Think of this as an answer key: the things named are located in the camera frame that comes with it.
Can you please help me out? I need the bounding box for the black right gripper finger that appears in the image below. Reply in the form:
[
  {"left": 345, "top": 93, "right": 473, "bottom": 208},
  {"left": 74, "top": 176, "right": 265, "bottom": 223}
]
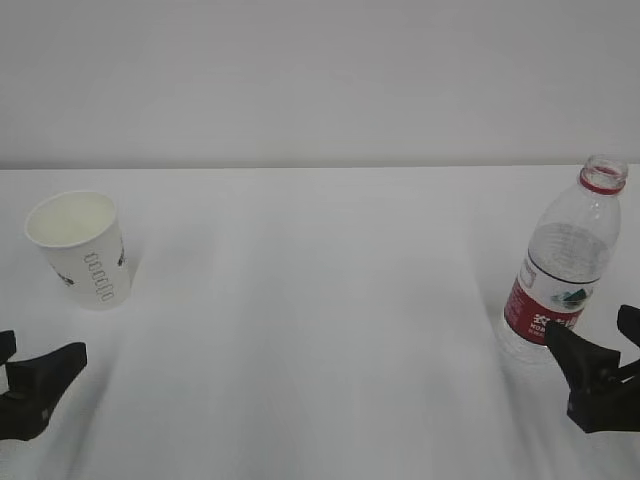
[
  {"left": 617, "top": 305, "right": 640, "bottom": 347},
  {"left": 545, "top": 322, "right": 639, "bottom": 433}
]

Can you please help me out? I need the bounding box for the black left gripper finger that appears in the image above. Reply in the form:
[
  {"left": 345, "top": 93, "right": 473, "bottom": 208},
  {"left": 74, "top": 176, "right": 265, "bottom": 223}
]
[
  {"left": 0, "top": 330, "right": 17, "bottom": 365},
  {"left": 1, "top": 342, "right": 87, "bottom": 441}
]

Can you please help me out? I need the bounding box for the white paper cup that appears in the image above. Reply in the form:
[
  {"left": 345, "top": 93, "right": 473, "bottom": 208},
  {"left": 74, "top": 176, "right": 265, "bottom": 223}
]
[{"left": 25, "top": 191, "right": 131, "bottom": 310}]

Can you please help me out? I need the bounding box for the clear water bottle red label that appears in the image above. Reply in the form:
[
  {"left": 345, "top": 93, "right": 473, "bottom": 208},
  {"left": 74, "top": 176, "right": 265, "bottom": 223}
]
[{"left": 496, "top": 154, "right": 629, "bottom": 365}]

